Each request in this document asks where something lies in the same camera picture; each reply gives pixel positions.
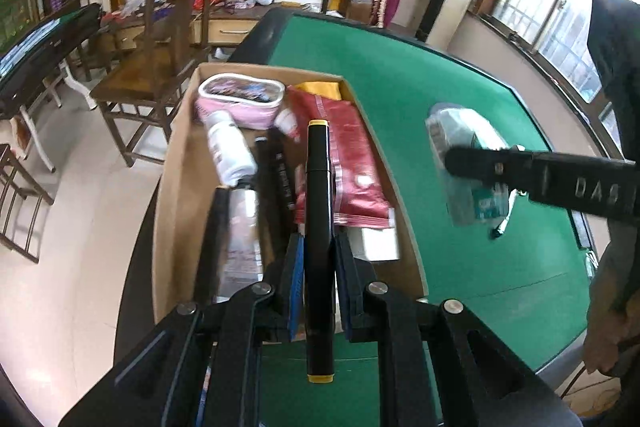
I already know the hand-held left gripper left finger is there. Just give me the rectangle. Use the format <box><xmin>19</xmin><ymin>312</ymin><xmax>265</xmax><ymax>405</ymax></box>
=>
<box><xmin>57</xmin><ymin>232</ymin><xmax>306</xmax><ymax>427</ymax></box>

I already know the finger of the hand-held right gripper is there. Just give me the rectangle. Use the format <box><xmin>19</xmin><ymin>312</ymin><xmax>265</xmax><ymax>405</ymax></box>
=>
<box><xmin>444</xmin><ymin>147</ymin><xmax>532</xmax><ymax>195</ymax></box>

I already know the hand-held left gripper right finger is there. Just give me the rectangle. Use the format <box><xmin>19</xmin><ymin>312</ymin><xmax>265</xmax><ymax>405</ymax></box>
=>
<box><xmin>334</xmin><ymin>232</ymin><xmax>583</xmax><ymax>427</ymax></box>

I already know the white teal tissue pack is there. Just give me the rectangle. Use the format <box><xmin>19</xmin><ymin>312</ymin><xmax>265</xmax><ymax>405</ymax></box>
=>
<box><xmin>425</xmin><ymin>104</ymin><xmax>516</xmax><ymax>228</ymax></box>

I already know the black marker yellow cap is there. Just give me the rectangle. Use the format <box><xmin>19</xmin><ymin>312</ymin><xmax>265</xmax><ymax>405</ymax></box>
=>
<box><xmin>304</xmin><ymin>119</ymin><xmax>337</xmax><ymax>383</ymax></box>

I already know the red foil packet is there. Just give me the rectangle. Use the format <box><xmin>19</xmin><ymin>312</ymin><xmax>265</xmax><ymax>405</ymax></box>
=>
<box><xmin>285</xmin><ymin>86</ymin><xmax>397</xmax><ymax>229</ymax></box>

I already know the cardboard box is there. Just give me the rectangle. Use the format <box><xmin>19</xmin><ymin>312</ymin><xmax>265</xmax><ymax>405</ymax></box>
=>
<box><xmin>152</xmin><ymin>62</ymin><xmax>430</xmax><ymax>343</ymax></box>

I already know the white pill bottle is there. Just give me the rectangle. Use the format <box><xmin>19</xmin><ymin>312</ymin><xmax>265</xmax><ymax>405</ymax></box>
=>
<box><xmin>206</xmin><ymin>109</ymin><xmax>258</xmax><ymax>186</ymax></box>

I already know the small white bottle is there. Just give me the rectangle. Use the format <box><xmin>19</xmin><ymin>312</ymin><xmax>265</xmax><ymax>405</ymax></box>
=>
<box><xmin>275</xmin><ymin>107</ymin><xmax>302</xmax><ymax>142</ymax></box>

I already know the silver metal tray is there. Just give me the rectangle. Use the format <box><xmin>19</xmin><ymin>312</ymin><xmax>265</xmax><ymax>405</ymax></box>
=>
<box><xmin>570</xmin><ymin>208</ymin><xmax>598</xmax><ymax>254</ymax></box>

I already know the window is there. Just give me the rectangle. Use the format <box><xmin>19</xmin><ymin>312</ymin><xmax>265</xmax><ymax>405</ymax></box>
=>
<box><xmin>475</xmin><ymin>0</ymin><xmax>626</xmax><ymax>148</ymax></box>

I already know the mustard yellow packet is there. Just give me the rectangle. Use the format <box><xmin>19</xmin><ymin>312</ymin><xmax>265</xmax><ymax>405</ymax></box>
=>
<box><xmin>292</xmin><ymin>79</ymin><xmax>346</xmax><ymax>101</ymax></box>

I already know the pink white pouch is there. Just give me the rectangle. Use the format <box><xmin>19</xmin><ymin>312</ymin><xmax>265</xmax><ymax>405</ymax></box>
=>
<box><xmin>194</xmin><ymin>73</ymin><xmax>287</xmax><ymax>130</ymax></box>

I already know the wooden television cabinet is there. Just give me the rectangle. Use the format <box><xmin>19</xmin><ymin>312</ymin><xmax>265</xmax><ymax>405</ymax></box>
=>
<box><xmin>102</xmin><ymin>0</ymin><xmax>283</xmax><ymax>54</ymax></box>

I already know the green felt side table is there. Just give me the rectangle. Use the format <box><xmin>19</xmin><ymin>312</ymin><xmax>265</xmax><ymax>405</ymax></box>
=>
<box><xmin>0</xmin><ymin>2</ymin><xmax>103</xmax><ymax>120</ymax></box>

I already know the metal frame chair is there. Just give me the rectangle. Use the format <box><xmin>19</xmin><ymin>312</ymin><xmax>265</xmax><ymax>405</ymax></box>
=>
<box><xmin>0</xmin><ymin>142</ymin><xmax>56</xmax><ymax>264</ymax></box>

